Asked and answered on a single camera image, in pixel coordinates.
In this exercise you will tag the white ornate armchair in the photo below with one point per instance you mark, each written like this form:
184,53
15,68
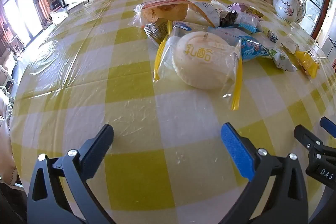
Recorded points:
5,113

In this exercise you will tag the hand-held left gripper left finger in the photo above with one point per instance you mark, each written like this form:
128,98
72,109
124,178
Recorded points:
98,146

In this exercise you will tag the black snack packet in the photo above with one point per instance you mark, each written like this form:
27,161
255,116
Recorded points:
227,19

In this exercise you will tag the white television cabinet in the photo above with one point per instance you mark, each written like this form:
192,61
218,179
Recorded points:
63,12

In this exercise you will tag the balcony glass door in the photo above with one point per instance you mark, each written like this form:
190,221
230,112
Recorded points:
23,11

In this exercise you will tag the blue cartoon snack packet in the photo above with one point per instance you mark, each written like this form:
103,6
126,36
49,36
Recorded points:
252,49

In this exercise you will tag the small blue white candy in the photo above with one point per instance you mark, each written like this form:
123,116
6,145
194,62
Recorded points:
272,35

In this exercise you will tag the small grey candy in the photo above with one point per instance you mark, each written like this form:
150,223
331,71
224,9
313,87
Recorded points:
157,32

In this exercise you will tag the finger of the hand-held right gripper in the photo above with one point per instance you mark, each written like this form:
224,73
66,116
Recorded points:
329,126
304,136

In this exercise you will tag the brown bread packet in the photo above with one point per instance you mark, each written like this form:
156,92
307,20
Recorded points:
162,12

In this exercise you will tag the white packet with blue label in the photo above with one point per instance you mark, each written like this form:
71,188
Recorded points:
183,27

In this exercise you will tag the white floral teapot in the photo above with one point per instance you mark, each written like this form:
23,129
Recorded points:
286,7

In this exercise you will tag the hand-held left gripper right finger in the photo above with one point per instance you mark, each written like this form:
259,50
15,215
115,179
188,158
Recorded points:
236,153

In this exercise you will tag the small white wrapper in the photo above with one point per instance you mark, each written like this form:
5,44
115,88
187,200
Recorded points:
290,46

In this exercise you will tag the green and white snack packet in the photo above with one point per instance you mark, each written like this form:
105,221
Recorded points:
282,60

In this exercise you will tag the white packet with orange stripe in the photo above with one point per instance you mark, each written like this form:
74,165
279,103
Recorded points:
204,11

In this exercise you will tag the pink snack packet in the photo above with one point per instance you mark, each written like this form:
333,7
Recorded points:
236,7

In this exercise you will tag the dark red object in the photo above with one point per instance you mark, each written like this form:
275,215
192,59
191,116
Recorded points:
55,5

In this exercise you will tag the clear packet with blue ends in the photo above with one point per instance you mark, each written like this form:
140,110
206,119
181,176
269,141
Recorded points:
248,22

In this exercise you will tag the yellow checked tablecloth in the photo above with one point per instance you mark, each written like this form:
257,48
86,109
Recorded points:
131,121

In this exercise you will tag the round white bun packet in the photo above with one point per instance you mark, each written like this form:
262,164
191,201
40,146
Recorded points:
202,61

